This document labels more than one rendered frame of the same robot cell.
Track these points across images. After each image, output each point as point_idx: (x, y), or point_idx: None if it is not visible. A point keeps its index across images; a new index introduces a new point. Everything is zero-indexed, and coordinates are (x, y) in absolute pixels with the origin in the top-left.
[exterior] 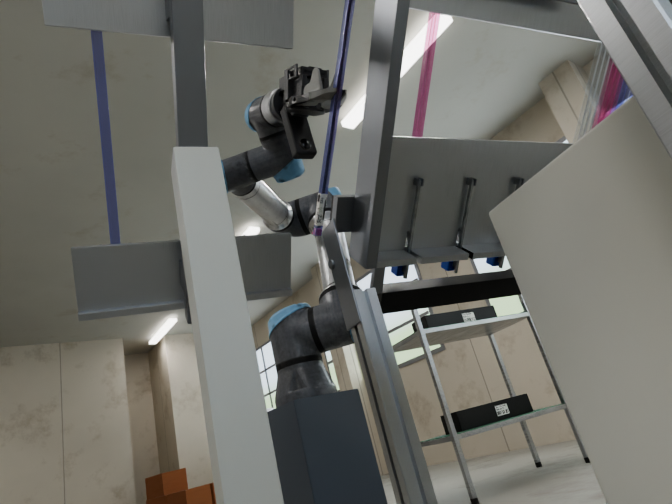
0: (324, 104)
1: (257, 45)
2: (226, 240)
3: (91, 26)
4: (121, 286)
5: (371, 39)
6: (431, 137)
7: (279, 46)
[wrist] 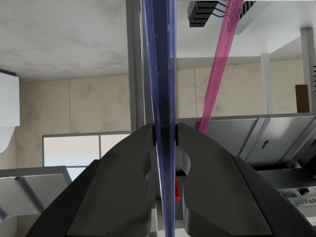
0: (183, 185)
1: (0, 171)
2: None
3: None
4: None
5: (144, 106)
6: (253, 0)
7: (41, 167)
